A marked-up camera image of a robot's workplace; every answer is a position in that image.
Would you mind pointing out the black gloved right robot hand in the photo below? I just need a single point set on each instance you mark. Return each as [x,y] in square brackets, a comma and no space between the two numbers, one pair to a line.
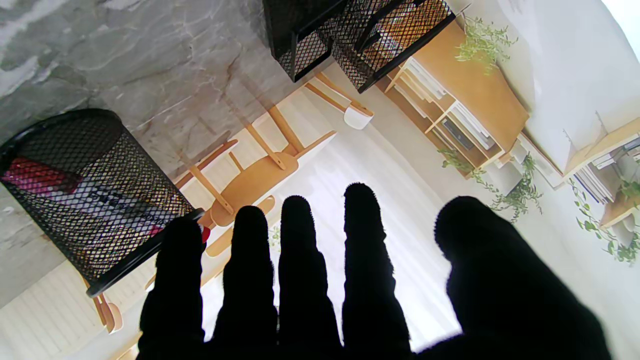
[500,280]

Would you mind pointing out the red capped white marker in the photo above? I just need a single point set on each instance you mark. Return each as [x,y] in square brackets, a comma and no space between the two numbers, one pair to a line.
[205,234]

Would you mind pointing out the black mesh desk organizer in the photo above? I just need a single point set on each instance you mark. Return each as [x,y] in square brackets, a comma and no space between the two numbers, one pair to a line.
[300,20]

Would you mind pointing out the black mesh pen cup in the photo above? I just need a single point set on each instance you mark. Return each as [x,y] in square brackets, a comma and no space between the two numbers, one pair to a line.
[105,215]

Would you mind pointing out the printed room scene backdrop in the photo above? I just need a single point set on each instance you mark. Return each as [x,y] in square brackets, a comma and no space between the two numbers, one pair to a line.
[400,150]

